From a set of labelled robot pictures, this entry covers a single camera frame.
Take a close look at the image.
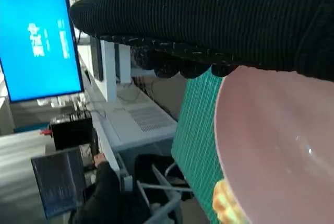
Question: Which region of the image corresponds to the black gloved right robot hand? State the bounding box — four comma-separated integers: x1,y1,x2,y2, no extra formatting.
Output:
69,0,334,82

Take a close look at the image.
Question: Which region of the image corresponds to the pink bowl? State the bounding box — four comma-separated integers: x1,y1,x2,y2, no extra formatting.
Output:
213,65,334,224

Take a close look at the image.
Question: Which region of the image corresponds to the orange braided toy bread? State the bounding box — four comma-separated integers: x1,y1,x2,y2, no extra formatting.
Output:
212,179,251,224

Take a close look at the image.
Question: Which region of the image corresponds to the black flat panel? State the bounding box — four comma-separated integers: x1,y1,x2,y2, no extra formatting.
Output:
90,36,104,81

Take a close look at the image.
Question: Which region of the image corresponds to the white perforated cabinet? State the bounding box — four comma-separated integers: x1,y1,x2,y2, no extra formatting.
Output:
103,100,178,157

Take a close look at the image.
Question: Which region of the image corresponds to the green cutting mat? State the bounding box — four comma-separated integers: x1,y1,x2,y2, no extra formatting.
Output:
171,68,229,224

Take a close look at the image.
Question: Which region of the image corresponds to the black equipment box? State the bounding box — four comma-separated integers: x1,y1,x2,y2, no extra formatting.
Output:
49,115,95,151

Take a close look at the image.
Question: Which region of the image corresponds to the blue-screen monitor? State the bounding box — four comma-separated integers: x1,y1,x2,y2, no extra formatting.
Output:
0,0,85,107

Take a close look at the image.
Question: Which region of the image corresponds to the person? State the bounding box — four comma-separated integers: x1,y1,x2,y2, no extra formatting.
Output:
69,152,152,224

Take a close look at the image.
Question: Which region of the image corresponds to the dark grey screen monitor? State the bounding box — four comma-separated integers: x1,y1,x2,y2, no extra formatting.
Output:
30,147,87,220

